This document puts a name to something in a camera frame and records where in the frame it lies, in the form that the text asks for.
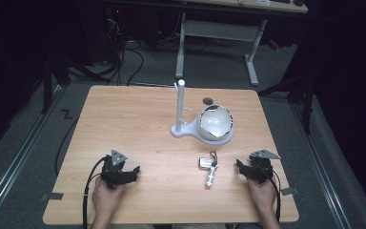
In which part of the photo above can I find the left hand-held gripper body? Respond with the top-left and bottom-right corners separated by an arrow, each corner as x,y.
100,149 -> 129,191

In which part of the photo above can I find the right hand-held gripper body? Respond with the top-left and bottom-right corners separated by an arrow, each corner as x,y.
249,149 -> 281,185

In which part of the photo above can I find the person's right hand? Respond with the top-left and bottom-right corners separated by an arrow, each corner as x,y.
247,177 -> 277,213

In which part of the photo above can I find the person's left hand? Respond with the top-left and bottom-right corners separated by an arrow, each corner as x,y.
91,177 -> 125,220

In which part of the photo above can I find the grey tape piece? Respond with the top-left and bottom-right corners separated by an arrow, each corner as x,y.
40,192 -> 65,202
280,186 -> 300,197

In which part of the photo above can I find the white bowl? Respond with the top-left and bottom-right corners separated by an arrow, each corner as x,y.
195,104 -> 234,141

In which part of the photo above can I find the white stand with pole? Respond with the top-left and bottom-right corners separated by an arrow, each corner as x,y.
171,78 -> 236,147

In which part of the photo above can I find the black stand leg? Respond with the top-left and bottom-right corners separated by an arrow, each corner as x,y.
41,55 -> 71,115
256,74 -> 316,135

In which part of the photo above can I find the light desk with grey legs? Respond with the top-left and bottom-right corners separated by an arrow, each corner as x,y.
174,0 -> 309,88

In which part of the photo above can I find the dark computer tower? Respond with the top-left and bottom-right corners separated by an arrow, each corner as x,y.
103,5 -> 127,66

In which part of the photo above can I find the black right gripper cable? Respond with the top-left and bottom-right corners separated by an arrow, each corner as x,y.
257,163 -> 282,223

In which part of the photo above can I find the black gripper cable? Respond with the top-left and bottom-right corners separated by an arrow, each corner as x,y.
257,163 -> 282,223
81,156 -> 109,229

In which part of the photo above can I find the silver keychain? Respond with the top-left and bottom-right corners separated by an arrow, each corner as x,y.
198,151 -> 219,189

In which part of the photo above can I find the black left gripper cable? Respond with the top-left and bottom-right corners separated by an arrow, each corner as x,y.
81,156 -> 109,229

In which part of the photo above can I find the black floor cable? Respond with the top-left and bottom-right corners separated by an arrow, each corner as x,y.
54,117 -> 80,177

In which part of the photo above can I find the metal floor rail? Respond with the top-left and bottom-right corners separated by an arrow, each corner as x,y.
289,102 -> 353,229
0,85 -> 65,225

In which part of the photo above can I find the bundle of black cables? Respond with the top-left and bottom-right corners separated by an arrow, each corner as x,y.
103,17 -> 145,87

